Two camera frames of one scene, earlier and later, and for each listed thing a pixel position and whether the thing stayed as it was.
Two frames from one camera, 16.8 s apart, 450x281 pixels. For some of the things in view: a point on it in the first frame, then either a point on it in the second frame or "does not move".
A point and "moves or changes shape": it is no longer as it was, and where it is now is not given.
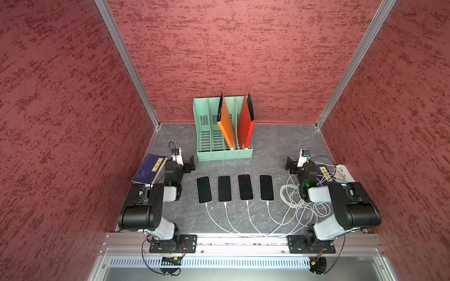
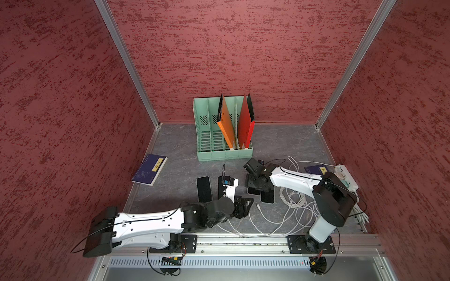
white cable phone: [254, 225] does not move
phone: [204, 189] does not move
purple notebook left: [149, 169] does not move
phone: [266, 188] does not move
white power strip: [341, 172] does not move
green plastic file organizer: [211, 144] does not move
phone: [245, 187] moves or changes shape
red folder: [245, 126] does not move
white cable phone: [278, 222] moves or changes shape
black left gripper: [186, 165] -> [241, 210]
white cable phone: [219, 225] does not move
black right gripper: [293, 164] -> [248, 182]
